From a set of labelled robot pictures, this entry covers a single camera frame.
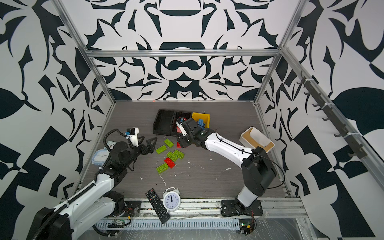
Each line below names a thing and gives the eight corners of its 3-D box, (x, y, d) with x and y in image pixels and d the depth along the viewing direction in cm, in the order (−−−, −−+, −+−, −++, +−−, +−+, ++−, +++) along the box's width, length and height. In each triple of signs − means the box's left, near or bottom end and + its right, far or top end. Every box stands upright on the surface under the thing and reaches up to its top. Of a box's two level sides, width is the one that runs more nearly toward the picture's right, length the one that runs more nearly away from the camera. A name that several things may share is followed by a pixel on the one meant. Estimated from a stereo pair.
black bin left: (153, 137, 104) (151, 129, 97) (161, 116, 115) (159, 108, 108) (171, 139, 103) (169, 131, 96) (176, 118, 114) (175, 110, 107)
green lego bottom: (158, 174, 87) (158, 173, 85) (156, 169, 89) (155, 167, 87) (169, 168, 89) (168, 166, 88) (166, 163, 91) (165, 161, 89)
